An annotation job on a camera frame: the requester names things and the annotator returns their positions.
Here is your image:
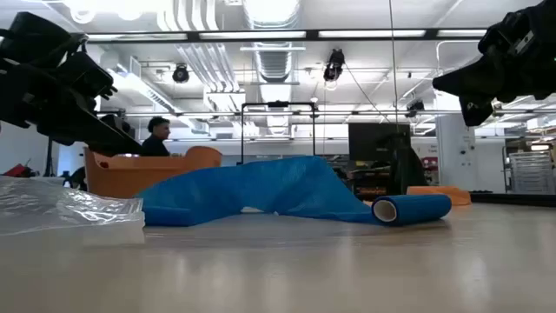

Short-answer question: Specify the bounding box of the black overhead beam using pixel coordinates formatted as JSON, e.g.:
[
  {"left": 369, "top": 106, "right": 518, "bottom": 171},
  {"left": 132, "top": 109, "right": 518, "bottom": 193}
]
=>
[{"left": 84, "top": 27, "right": 488, "bottom": 43}]

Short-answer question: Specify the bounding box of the thin hanging black cable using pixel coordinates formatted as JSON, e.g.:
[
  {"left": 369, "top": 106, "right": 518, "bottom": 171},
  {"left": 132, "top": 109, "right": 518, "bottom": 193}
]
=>
[{"left": 387, "top": 0, "right": 400, "bottom": 131}]

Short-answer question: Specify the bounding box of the black display panel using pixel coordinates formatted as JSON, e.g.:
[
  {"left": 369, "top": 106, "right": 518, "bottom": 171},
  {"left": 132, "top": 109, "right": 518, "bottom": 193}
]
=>
[{"left": 347, "top": 123, "right": 412, "bottom": 163}]

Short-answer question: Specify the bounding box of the black rectangular rig frame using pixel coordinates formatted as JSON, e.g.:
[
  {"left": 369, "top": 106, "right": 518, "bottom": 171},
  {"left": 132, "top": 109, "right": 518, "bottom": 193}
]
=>
[
  {"left": 44, "top": 137, "right": 56, "bottom": 177},
  {"left": 240, "top": 100, "right": 317, "bottom": 165}
]

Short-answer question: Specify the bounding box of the person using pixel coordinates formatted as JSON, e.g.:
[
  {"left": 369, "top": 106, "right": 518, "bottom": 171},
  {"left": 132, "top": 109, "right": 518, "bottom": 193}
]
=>
[{"left": 140, "top": 116, "right": 172, "bottom": 158}]

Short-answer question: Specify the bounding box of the black ceiling spotlight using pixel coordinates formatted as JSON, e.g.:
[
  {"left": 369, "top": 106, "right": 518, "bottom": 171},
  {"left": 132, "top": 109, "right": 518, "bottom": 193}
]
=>
[
  {"left": 406, "top": 99, "right": 426, "bottom": 118},
  {"left": 171, "top": 63, "right": 191, "bottom": 84},
  {"left": 322, "top": 47, "right": 347, "bottom": 83}
]

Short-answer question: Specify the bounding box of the orange elastic bandage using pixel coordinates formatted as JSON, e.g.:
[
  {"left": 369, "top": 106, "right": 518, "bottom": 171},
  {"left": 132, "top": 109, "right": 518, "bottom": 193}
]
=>
[{"left": 407, "top": 185, "right": 473, "bottom": 207}]

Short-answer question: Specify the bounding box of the blue elastic bandage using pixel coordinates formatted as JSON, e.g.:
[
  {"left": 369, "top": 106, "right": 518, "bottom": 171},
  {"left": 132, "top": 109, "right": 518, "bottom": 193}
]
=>
[{"left": 136, "top": 155, "right": 453, "bottom": 228}]

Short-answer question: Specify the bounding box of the clear plastic bag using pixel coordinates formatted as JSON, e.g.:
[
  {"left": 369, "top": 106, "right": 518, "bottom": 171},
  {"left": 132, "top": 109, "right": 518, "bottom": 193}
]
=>
[{"left": 0, "top": 175, "right": 146, "bottom": 239}]

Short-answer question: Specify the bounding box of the black office chair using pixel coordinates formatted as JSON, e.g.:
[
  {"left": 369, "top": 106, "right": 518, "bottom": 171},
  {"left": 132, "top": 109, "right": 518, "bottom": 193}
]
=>
[{"left": 388, "top": 145, "right": 429, "bottom": 196}]

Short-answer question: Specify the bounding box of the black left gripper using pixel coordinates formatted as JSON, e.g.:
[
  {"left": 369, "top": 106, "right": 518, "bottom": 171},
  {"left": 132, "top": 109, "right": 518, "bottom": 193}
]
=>
[{"left": 0, "top": 11, "right": 145, "bottom": 158}]

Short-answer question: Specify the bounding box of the black aluminium table frame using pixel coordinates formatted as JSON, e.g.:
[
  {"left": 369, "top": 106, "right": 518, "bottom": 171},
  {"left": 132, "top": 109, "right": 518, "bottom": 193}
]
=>
[{"left": 468, "top": 192, "right": 556, "bottom": 207}]

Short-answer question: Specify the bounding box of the metal wire shelf rack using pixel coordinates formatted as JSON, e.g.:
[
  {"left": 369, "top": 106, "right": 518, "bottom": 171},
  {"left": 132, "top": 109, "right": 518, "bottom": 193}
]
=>
[{"left": 507, "top": 150, "right": 556, "bottom": 195}]

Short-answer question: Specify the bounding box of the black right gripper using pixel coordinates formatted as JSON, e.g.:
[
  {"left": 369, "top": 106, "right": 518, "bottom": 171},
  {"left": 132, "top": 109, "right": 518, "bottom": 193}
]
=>
[{"left": 432, "top": 0, "right": 556, "bottom": 128}]

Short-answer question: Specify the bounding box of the orange plastic basin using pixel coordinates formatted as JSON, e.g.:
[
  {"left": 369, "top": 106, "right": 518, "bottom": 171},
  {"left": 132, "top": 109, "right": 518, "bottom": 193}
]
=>
[{"left": 83, "top": 145, "right": 223, "bottom": 200}]

